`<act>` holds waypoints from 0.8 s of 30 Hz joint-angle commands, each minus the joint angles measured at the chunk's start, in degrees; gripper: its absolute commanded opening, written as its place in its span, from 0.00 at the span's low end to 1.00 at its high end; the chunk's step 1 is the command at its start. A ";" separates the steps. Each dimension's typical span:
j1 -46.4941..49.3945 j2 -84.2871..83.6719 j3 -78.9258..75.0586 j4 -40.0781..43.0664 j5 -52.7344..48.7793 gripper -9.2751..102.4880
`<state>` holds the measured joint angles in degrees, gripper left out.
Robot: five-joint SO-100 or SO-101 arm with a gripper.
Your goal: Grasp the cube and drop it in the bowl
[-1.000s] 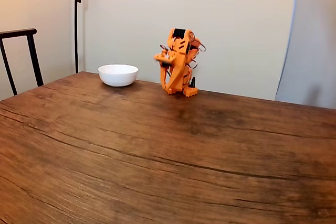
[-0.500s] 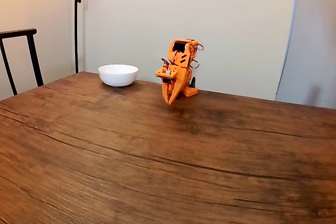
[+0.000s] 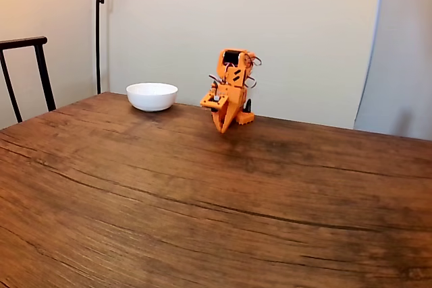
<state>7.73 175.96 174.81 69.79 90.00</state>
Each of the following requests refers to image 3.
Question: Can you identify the black chair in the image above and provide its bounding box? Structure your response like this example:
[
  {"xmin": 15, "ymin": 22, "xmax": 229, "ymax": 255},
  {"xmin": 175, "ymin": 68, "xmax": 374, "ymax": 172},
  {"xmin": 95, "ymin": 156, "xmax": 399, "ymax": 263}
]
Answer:
[{"xmin": 0, "ymin": 36, "xmax": 57, "ymax": 124}]

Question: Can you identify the black floor lamp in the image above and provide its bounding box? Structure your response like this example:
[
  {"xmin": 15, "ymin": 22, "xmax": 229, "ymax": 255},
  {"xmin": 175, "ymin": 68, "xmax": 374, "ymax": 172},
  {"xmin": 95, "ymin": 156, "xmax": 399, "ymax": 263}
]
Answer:
[{"xmin": 94, "ymin": 0, "xmax": 151, "ymax": 95}]

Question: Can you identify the orange camera mount with camera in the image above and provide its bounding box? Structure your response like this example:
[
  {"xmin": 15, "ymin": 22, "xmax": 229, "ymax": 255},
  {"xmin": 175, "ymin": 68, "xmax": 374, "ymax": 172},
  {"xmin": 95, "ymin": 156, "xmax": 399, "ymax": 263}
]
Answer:
[{"xmin": 199, "ymin": 93, "xmax": 230, "ymax": 113}]

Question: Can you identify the white bowl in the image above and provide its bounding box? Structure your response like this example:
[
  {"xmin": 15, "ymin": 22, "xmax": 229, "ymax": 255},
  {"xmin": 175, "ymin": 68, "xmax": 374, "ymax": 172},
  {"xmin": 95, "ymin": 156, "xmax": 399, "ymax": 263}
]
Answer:
[{"xmin": 126, "ymin": 82, "xmax": 179, "ymax": 113}]

